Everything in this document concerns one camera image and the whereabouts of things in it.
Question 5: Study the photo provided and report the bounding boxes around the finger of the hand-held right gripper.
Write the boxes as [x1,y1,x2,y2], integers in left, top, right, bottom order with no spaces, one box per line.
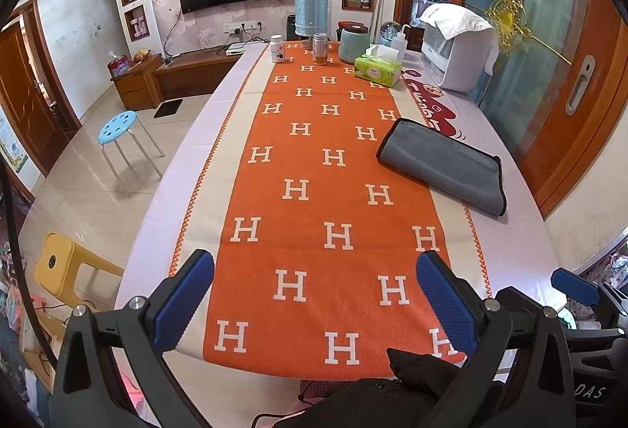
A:
[550,267,628,337]

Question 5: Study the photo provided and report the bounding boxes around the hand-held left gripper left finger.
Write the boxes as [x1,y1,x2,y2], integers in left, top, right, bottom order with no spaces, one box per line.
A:
[51,249,217,428]

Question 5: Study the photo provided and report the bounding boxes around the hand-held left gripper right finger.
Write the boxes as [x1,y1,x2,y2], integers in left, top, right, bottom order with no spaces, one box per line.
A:
[416,250,576,428]

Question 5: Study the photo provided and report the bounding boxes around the grey towel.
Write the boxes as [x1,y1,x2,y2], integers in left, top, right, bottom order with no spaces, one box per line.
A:
[376,117,508,217]

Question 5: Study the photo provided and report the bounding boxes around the dark cloth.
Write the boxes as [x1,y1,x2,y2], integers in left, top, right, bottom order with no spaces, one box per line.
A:
[287,346,494,428]

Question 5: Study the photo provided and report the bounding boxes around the yellow plastic stool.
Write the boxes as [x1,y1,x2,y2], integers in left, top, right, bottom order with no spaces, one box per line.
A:
[34,232,126,307]

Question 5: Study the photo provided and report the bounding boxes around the wooden sliding glass door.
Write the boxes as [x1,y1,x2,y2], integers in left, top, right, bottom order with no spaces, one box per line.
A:
[461,0,628,219]

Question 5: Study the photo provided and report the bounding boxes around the orange letter-print blanket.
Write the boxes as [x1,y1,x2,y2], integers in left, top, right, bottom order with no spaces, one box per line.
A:
[168,40,493,382]

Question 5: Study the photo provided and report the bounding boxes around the blue round stool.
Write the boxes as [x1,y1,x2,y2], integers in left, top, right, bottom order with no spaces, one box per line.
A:
[97,110,164,198]

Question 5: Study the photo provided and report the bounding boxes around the black floor mat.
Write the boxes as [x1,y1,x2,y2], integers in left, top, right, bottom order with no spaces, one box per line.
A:
[153,97,184,119]

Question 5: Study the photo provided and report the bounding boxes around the wooden side cabinet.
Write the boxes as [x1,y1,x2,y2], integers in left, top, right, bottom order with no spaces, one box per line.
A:
[110,54,163,113]

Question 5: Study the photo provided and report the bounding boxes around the wooden television cabinet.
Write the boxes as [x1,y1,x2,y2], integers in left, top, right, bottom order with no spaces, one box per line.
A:
[154,49,245,103]

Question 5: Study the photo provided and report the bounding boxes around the white countertop appliance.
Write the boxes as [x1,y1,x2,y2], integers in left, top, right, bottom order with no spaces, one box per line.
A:
[421,22,485,93]
[418,3,500,76]

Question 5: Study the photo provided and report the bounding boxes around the green tissue box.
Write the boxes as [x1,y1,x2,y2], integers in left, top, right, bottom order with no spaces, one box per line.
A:
[354,44,404,88]

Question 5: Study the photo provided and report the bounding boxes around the white squeeze bottle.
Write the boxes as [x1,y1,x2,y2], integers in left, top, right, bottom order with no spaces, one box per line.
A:
[389,22,411,60]

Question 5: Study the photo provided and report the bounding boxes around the teal pot with dark lid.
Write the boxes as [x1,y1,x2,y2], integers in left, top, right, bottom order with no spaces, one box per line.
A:
[337,21,370,64]

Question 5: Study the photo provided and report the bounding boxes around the gold hanging ornament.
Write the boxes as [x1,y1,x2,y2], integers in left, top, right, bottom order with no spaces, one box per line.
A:
[485,0,574,66]

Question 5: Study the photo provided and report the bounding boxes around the glass snow globe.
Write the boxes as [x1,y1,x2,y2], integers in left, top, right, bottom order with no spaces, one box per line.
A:
[377,20,398,47]

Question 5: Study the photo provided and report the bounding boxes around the drink can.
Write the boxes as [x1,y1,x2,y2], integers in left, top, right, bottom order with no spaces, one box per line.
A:
[312,33,329,65]

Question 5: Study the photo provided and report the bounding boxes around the blue cylindrical bin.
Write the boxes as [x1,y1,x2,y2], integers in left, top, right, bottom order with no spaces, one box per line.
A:
[294,0,329,41]

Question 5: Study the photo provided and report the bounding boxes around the silver door handle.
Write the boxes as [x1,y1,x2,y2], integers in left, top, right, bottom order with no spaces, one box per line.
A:
[564,54,596,117]

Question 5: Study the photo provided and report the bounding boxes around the wall poster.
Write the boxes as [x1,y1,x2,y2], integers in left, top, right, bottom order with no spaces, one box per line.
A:
[0,108,28,174]

